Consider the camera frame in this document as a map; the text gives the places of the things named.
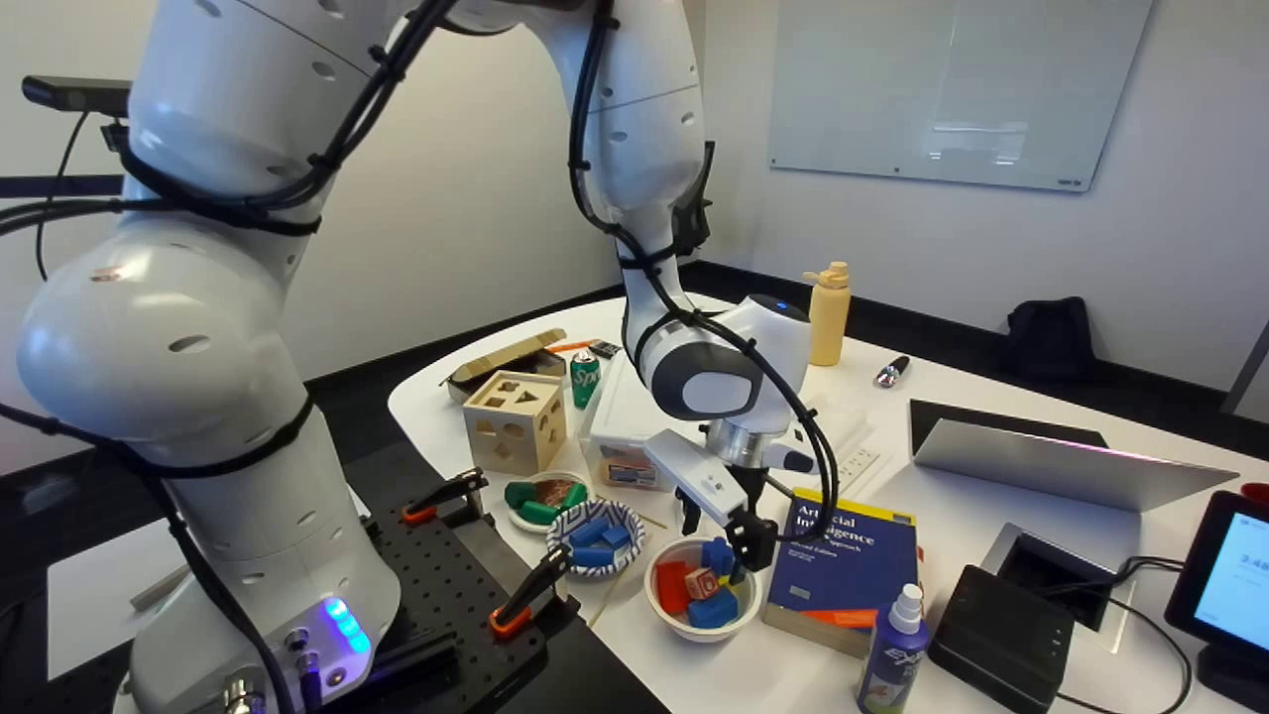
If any clear plastic lidded container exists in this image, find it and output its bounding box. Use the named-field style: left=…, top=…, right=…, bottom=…
left=587, top=362, right=694, bottom=494

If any black marker pen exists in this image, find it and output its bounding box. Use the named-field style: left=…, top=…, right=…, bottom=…
left=868, top=353, right=915, bottom=393

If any wall whiteboard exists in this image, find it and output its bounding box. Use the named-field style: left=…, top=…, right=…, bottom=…
left=769, top=0, right=1163, bottom=198

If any red block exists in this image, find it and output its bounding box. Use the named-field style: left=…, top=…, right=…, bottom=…
left=655, top=559, right=698, bottom=624

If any black box device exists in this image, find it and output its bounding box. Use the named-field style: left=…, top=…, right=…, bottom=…
left=924, top=565, right=1078, bottom=714

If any white paper pad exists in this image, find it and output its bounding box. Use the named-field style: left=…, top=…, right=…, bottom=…
left=790, top=382, right=878, bottom=476

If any black flat tablet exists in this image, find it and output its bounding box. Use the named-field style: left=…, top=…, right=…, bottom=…
left=908, top=397, right=1111, bottom=460

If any blue white patterned plate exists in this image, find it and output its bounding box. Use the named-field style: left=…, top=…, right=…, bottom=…
left=542, top=494, right=646, bottom=584

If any grey framed black device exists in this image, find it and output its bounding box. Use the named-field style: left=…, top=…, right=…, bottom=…
left=979, top=520, right=1142, bottom=636

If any black tablet lit screen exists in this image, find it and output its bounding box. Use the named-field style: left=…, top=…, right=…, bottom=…
left=1163, top=489, right=1269, bottom=710

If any black backpack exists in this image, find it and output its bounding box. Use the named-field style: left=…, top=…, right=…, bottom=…
left=998, top=292, right=1101, bottom=390

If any blue yellow book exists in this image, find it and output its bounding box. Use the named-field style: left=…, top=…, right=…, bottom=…
left=761, top=489, right=924, bottom=661

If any black orange clamp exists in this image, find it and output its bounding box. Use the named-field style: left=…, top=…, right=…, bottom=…
left=482, top=539, right=577, bottom=643
left=398, top=465, right=490, bottom=533

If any white paper sheet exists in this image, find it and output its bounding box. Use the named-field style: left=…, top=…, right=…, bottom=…
left=43, top=516, right=206, bottom=687

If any large white bowl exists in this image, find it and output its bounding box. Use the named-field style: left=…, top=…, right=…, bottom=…
left=642, top=533, right=766, bottom=645

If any blue spray bottle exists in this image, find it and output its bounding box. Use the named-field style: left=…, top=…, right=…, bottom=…
left=858, top=580, right=937, bottom=714

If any black office chair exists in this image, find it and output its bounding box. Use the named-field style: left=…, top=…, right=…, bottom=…
left=690, top=139, right=723, bottom=262

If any small blue block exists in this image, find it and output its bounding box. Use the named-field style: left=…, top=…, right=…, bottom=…
left=698, top=535, right=740, bottom=580

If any silver laptop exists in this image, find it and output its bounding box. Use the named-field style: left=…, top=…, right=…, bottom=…
left=866, top=416, right=1242, bottom=586

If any large blue block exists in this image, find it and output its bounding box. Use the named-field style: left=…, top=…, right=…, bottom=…
left=687, top=586, right=744, bottom=632

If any white remote keypad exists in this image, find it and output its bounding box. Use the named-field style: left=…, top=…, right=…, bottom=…
left=819, top=443, right=884, bottom=504

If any wooden shape sorter box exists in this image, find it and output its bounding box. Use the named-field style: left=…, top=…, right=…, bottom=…
left=458, top=370, right=572, bottom=480

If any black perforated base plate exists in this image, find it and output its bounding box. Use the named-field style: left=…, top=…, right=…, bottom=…
left=347, top=442, right=671, bottom=714

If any black camera on stand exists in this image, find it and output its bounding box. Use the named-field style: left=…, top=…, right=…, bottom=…
left=21, top=70, right=136, bottom=156

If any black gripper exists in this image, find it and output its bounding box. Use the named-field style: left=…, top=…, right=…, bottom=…
left=674, top=460, right=785, bottom=576

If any black cable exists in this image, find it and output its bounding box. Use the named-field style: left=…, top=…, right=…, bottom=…
left=1055, top=553, right=1203, bottom=714

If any small white bowl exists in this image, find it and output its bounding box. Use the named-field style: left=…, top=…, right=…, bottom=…
left=501, top=467, right=600, bottom=539

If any tan drink bottle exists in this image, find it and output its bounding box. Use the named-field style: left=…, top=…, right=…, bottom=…
left=800, top=258, right=858, bottom=371

